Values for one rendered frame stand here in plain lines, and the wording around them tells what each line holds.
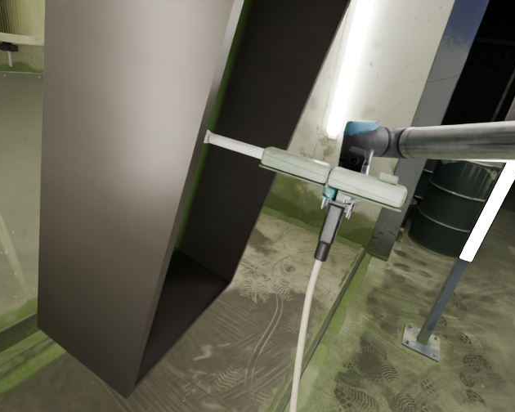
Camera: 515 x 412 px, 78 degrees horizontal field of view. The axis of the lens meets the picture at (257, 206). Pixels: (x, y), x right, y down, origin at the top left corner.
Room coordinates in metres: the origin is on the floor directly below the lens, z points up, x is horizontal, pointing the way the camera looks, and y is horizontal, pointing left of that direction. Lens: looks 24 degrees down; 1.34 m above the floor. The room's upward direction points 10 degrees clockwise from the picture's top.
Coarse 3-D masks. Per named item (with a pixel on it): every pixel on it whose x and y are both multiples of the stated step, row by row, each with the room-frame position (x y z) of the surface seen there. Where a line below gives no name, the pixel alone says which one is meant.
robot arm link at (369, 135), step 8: (352, 120) 0.96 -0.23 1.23; (360, 120) 0.97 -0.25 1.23; (368, 120) 0.98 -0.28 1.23; (352, 128) 0.92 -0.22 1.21; (360, 128) 0.91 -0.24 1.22; (368, 128) 0.91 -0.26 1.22; (376, 128) 0.92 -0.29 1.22; (384, 128) 0.96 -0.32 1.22; (344, 136) 0.94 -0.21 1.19; (352, 136) 0.91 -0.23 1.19; (360, 136) 0.90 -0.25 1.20; (368, 136) 0.91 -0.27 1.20; (376, 136) 0.92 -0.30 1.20; (384, 136) 0.93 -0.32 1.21; (344, 144) 0.93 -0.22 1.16; (352, 144) 0.91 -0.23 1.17; (360, 144) 0.90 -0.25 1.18; (368, 144) 0.90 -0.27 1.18; (376, 144) 0.92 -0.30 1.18; (384, 144) 0.93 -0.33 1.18; (344, 152) 0.92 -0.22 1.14; (368, 152) 0.90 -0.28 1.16; (376, 152) 0.93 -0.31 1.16; (368, 160) 0.91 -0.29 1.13
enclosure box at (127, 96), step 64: (64, 0) 0.59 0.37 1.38; (128, 0) 0.55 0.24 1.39; (192, 0) 0.51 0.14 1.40; (256, 0) 1.14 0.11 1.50; (320, 0) 1.07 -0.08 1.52; (64, 64) 0.60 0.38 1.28; (128, 64) 0.55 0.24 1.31; (192, 64) 0.50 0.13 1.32; (256, 64) 1.13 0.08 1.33; (320, 64) 1.05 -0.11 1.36; (64, 128) 0.60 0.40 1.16; (128, 128) 0.55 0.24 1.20; (192, 128) 0.50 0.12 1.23; (256, 128) 1.11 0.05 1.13; (64, 192) 0.61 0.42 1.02; (128, 192) 0.55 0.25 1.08; (192, 192) 1.19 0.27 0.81; (256, 192) 1.10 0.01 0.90; (64, 256) 0.62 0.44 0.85; (128, 256) 0.55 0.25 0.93; (192, 256) 1.18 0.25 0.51; (64, 320) 0.63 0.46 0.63; (128, 320) 0.55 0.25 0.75; (192, 320) 0.86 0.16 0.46; (128, 384) 0.55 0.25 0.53
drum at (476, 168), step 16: (448, 160) 2.74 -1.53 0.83; (464, 160) 2.63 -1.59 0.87; (432, 176) 2.88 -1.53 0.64; (448, 176) 2.69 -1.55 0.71; (464, 176) 2.60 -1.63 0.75; (480, 176) 2.56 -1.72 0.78; (496, 176) 2.54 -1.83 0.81; (432, 192) 2.77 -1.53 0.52; (448, 192) 2.64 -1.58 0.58; (464, 192) 2.58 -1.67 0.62; (480, 192) 2.55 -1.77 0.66; (432, 208) 2.70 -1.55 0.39; (448, 208) 2.61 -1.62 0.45; (464, 208) 2.56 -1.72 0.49; (480, 208) 2.55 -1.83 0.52; (416, 224) 2.81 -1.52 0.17; (432, 224) 2.65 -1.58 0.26; (448, 224) 2.58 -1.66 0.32; (464, 224) 2.55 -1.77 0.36; (416, 240) 2.73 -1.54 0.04; (432, 240) 2.61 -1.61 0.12; (448, 240) 2.56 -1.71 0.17; (464, 240) 2.55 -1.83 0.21; (448, 256) 2.55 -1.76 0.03
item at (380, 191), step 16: (224, 144) 0.73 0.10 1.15; (240, 144) 0.72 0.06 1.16; (272, 160) 0.68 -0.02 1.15; (288, 160) 0.67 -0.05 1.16; (304, 160) 0.66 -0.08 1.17; (288, 176) 0.68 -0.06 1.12; (304, 176) 0.65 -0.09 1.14; (320, 176) 0.64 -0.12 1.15; (336, 176) 0.63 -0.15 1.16; (352, 176) 0.62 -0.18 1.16; (368, 176) 0.64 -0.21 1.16; (384, 176) 0.62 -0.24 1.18; (352, 192) 0.62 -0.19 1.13; (368, 192) 0.61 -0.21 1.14; (384, 192) 0.60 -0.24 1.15; (400, 192) 0.59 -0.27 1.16; (336, 208) 0.63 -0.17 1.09; (400, 208) 0.59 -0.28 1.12; (336, 224) 0.62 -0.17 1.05; (320, 240) 0.62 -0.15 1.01; (320, 256) 0.62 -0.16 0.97
